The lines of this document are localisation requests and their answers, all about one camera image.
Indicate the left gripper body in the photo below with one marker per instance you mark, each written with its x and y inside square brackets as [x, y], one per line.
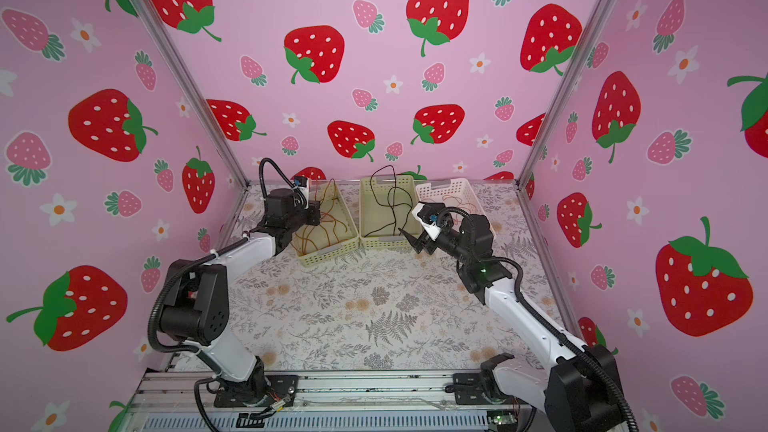
[302, 218]

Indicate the white perforated basket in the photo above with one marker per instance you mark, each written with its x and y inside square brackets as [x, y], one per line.
[455, 192]

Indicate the middle green basket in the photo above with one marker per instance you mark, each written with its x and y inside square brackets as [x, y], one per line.
[385, 208]

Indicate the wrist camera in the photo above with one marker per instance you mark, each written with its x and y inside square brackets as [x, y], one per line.
[302, 184]
[432, 217]

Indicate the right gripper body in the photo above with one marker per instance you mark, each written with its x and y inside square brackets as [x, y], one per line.
[449, 244]

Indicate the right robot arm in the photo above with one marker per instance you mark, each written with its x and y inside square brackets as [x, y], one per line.
[578, 386]

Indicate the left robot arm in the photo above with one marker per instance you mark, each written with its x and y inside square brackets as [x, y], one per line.
[191, 313]

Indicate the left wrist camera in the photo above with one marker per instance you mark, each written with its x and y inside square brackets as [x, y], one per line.
[302, 184]

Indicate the left green basket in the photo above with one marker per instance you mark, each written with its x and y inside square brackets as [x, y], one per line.
[335, 236]

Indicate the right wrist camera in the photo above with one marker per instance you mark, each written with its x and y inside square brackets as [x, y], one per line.
[432, 217]

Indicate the green basket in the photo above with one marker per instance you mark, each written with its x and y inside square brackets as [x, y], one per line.
[385, 208]
[335, 236]

